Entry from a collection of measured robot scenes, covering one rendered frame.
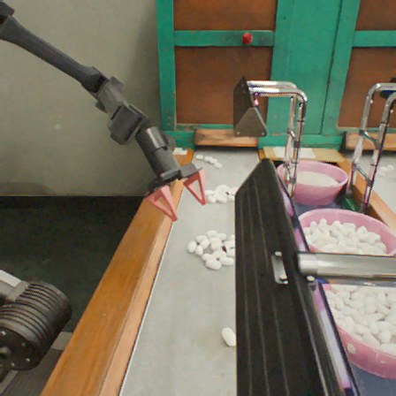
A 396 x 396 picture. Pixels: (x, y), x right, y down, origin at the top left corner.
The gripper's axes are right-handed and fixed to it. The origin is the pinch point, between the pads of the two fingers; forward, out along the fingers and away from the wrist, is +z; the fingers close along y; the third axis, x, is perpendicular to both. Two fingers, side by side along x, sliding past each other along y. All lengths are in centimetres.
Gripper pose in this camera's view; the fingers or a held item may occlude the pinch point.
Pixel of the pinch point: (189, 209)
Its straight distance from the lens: 76.0
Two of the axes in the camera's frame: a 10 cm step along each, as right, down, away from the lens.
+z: 4.9, 8.7, -0.3
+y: -6.4, 3.4, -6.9
